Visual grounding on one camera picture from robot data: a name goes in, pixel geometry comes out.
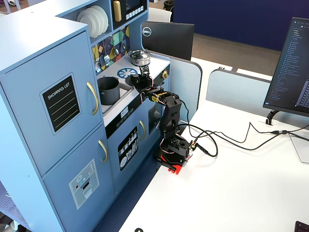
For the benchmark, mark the black Dell monitor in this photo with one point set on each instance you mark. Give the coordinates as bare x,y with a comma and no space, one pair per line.
169,39

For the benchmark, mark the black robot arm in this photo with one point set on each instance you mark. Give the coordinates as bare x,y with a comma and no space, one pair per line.
172,113

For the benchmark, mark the blue toy kitchen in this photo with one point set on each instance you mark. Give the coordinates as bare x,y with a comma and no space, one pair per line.
36,72

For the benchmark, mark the gold stove knob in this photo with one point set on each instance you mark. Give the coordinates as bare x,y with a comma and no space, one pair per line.
165,74

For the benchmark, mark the red robot base plate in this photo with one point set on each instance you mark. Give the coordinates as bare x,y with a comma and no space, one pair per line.
177,168

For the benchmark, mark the white toy plate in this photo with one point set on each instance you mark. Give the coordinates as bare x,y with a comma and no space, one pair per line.
99,19
87,24
105,17

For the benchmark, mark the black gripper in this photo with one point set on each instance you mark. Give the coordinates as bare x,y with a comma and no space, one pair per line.
140,80

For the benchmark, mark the gray toy pot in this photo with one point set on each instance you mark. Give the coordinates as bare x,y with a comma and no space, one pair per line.
109,93

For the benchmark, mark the monitor with lit screen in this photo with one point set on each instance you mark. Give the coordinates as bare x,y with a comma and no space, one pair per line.
289,72

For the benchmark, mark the small steel toy spoon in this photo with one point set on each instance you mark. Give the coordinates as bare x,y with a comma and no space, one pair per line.
123,45

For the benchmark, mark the gray water dispenser panel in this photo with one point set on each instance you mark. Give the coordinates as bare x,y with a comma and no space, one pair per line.
83,184

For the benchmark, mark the gray toy sink basin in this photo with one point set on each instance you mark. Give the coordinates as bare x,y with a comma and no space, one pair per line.
125,93

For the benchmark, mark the black keyboard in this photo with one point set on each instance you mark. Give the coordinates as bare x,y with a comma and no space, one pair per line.
303,227

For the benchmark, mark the small wrist camera board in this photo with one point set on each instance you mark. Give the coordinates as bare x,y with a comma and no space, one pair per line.
144,69

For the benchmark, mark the steel pot with lid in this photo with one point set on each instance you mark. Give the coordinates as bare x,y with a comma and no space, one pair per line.
140,58

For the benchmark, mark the white chair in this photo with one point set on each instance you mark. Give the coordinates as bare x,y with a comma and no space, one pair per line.
159,15

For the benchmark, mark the shopping list blackboard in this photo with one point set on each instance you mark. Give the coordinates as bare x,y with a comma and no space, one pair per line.
61,104

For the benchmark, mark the light blue desk divider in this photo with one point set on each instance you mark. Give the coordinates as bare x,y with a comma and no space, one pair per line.
183,84
236,90

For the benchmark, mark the steel toy spatula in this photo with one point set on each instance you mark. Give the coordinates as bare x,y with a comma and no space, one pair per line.
106,60

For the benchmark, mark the gray monitor stand base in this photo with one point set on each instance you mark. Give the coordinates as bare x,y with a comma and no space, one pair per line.
300,147

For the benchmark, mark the steel slotted spoon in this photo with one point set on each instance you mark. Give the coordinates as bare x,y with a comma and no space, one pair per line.
97,67

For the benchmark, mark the black toy microwave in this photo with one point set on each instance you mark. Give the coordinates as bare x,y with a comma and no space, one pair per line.
135,4

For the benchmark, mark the steel toy ladle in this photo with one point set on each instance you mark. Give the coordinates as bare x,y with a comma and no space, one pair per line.
116,51

